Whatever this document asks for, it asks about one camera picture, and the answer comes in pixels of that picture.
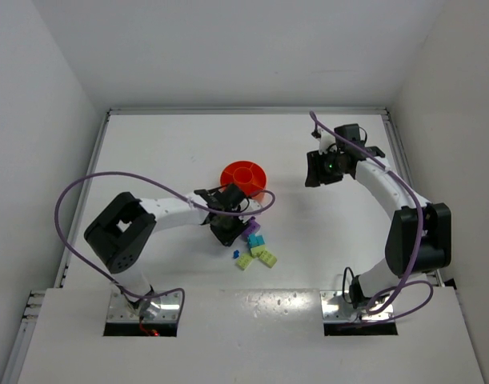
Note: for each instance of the yellow-green lego right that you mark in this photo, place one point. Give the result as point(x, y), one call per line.
point(268, 259)

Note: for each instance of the orange round divided container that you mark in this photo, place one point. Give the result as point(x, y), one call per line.
point(248, 176)

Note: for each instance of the purple lego block stack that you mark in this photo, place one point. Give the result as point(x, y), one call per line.
point(252, 227)

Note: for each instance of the yellow-green lego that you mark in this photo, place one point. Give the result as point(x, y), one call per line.
point(257, 251)
point(268, 259)
point(243, 261)

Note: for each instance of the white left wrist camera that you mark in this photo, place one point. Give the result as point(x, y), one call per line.
point(252, 208)

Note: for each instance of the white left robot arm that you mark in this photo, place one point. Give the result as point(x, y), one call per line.
point(119, 234)

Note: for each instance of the teal lego block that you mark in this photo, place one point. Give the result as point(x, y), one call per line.
point(255, 240)

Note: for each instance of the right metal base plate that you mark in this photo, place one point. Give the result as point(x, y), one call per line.
point(336, 311)

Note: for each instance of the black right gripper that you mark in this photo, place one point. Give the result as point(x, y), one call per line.
point(316, 169)

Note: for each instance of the yellow-green lego middle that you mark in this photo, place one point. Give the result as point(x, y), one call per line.
point(257, 251)

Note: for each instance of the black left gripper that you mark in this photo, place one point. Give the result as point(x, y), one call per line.
point(226, 230)

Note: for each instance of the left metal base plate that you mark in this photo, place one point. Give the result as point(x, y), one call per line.
point(158, 310)

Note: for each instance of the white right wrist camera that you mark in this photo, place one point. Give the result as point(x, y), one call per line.
point(326, 140)

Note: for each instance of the metal base plate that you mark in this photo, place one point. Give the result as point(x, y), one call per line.
point(336, 311)
point(158, 310)

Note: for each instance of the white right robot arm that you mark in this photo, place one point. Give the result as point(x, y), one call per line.
point(419, 238)

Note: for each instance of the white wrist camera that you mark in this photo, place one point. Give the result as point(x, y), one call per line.
point(326, 140)
point(252, 208)

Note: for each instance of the yellow-green lego left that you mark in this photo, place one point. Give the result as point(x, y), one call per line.
point(243, 261)

